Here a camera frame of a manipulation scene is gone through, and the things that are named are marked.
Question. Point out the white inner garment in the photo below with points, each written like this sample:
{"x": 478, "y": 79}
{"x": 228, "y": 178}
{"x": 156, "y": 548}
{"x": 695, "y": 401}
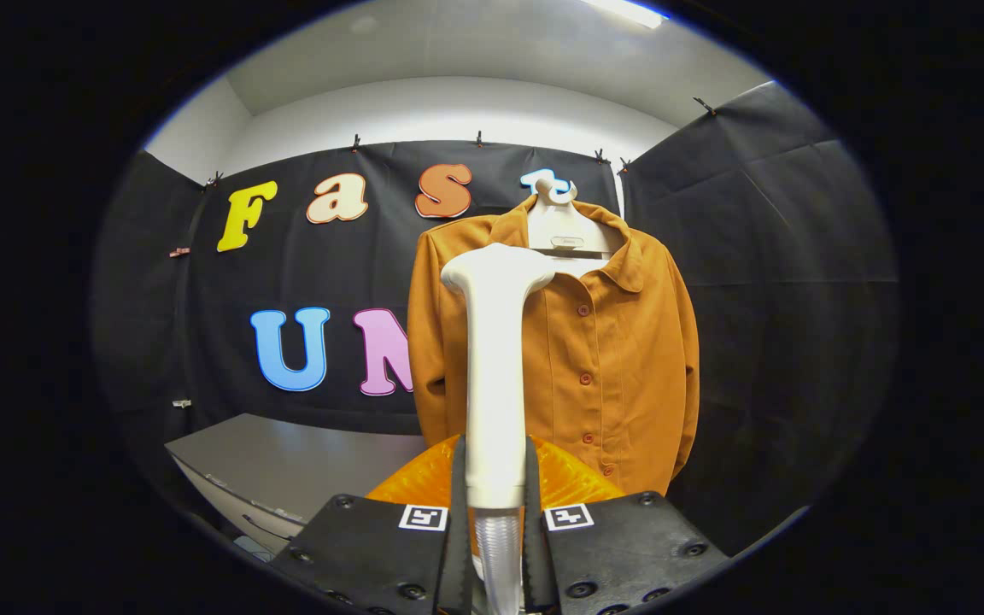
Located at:
{"x": 577, "y": 266}

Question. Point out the long ceiling light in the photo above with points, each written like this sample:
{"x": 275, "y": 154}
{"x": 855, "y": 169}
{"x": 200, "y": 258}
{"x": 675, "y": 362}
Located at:
{"x": 629, "y": 12}

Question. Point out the orange button-up shirt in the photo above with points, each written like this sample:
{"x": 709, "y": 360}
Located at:
{"x": 612, "y": 359}

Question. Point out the white clothes hanger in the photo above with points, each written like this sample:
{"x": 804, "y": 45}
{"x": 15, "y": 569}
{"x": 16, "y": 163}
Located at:
{"x": 565, "y": 231}

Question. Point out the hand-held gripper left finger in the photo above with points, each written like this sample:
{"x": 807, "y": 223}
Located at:
{"x": 372, "y": 555}

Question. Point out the black backdrop cloth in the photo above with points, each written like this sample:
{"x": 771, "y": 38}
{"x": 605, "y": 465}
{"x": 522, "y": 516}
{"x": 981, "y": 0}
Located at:
{"x": 142, "y": 342}
{"x": 330, "y": 265}
{"x": 782, "y": 299}

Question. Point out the white garment steamer head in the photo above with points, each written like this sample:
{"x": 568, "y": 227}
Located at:
{"x": 496, "y": 384}

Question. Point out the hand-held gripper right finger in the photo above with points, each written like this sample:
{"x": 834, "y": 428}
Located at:
{"x": 620, "y": 555}

